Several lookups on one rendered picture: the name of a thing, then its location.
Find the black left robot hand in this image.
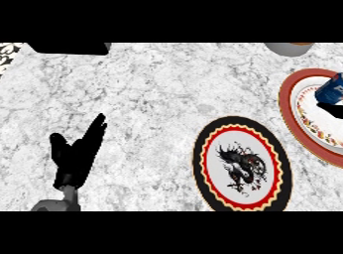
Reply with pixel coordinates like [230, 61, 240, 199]
[49, 112, 108, 191]

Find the red rimmed floral plate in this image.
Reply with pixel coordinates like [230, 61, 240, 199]
[276, 67, 343, 172]

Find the blue can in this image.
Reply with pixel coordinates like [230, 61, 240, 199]
[313, 70, 343, 104]

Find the black rimmed dragon plate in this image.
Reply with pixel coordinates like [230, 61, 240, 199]
[192, 115, 292, 212]

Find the grey round pot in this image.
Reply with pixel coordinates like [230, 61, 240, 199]
[261, 42, 317, 58]

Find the black appliance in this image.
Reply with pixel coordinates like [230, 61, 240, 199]
[26, 42, 112, 56]

